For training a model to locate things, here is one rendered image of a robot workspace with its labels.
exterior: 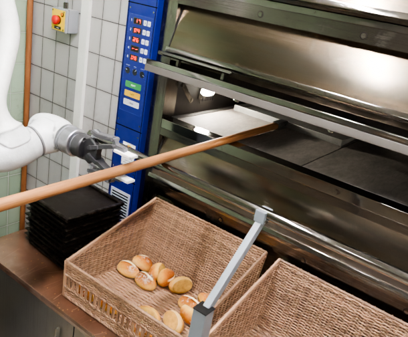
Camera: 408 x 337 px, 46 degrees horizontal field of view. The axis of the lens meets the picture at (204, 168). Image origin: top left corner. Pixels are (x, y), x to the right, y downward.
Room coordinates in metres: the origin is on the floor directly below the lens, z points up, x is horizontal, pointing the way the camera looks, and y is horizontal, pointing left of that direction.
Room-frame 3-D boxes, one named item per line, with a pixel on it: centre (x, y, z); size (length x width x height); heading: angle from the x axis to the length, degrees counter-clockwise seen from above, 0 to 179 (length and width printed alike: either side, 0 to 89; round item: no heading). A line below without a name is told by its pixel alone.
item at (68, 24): (2.18, 0.73, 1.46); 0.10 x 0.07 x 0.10; 57
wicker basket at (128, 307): (1.49, 0.07, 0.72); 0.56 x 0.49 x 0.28; 58
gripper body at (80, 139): (1.34, 0.35, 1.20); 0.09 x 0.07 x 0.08; 57
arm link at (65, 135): (1.38, 0.41, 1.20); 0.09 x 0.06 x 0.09; 147
